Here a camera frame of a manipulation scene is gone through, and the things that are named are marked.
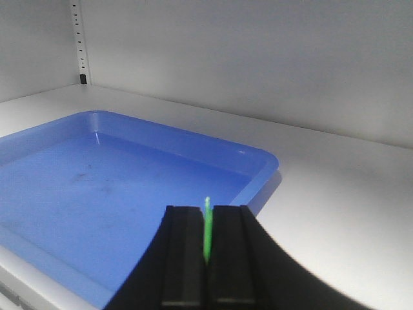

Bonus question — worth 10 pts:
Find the blue plastic tray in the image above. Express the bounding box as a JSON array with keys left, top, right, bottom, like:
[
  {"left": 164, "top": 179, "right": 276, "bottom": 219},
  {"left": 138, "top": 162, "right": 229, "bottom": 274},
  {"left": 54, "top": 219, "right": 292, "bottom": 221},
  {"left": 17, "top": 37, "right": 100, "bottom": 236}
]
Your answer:
[{"left": 1, "top": 111, "right": 279, "bottom": 309}]

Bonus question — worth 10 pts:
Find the grey metal cabinet shelf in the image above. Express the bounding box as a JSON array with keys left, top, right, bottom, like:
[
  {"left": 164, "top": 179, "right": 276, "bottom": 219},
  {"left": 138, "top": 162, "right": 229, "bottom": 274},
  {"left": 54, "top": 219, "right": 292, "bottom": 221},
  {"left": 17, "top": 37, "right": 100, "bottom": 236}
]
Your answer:
[{"left": 1, "top": 85, "right": 412, "bottom": 309}]

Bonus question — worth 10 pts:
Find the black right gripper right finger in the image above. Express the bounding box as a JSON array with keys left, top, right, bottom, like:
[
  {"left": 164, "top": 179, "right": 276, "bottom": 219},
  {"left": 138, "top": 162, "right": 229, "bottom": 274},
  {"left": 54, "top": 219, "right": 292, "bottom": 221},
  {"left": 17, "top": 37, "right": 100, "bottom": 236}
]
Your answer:
[{"left": 207, "top": 205, "right": 365, "bottom": 309}]

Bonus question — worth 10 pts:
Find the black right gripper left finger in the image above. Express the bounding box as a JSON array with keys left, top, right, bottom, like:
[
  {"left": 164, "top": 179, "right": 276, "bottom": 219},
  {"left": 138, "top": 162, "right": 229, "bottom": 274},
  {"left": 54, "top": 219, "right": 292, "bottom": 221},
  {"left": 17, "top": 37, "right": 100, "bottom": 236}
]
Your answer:
[{"left": 105, "top": 206, "right": 206, "bottom": 309}]

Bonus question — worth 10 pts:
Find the green plastic spoon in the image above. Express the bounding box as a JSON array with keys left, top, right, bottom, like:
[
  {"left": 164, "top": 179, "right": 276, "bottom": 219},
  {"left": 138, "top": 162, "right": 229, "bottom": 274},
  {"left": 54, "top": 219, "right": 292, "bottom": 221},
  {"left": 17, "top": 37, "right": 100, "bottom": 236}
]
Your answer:
[{"left": 203, "top": 196, "right": 213, "bottom": 264}]

